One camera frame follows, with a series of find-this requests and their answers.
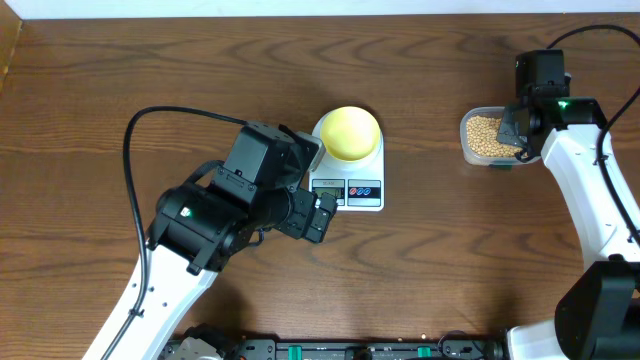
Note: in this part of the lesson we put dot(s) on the clear container of soybeans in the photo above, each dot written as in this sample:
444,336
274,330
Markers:
478,134

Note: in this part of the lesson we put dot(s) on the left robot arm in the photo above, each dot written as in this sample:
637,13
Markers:
200,224

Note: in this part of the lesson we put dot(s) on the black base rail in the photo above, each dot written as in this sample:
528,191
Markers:
207,342

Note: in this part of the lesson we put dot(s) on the yellow plastic bowl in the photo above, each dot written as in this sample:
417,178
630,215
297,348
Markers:
350,133

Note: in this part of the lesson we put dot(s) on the white digital kitchen scale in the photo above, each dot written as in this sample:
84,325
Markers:
358,185

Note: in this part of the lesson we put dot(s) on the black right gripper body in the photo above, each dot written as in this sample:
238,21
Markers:
506,130

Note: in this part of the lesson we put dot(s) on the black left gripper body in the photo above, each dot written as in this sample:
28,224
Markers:
296,225

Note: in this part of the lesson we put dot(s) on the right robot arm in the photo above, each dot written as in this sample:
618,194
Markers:
598,318

